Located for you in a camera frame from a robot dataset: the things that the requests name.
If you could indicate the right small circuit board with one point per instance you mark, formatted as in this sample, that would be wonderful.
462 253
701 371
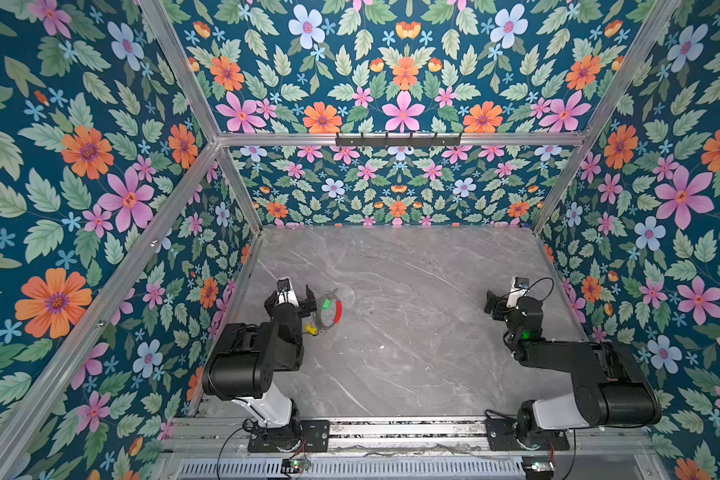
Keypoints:
534 469

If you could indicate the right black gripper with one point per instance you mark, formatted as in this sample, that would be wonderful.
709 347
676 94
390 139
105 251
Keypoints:
503 306

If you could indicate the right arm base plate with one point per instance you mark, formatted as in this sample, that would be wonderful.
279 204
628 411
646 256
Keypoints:
506 435

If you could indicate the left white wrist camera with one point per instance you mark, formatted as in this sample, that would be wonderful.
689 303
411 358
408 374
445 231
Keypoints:
284 292

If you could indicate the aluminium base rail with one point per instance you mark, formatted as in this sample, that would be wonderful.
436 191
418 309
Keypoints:
434 447

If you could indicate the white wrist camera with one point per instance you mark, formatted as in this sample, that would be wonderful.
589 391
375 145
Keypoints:
518 288
284 292

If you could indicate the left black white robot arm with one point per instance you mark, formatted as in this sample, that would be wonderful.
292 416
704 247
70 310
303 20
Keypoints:
242 364

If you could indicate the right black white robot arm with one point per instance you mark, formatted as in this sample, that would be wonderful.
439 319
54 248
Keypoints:
608 388

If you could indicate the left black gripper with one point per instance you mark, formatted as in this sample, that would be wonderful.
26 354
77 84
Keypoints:
291 305

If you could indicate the metal keyring with red handle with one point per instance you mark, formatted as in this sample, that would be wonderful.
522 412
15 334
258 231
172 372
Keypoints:
325 319

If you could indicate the black hook rail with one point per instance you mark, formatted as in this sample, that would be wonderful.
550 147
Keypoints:
383 140

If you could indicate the small circuit board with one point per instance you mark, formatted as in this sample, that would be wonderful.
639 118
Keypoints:
291 467
534 469

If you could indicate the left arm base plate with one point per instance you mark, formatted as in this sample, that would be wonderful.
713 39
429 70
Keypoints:
311 436

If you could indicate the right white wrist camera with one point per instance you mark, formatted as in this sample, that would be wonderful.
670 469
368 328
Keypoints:
518 288

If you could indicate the left small circuit board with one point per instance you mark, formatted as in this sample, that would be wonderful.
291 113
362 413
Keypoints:
291 467

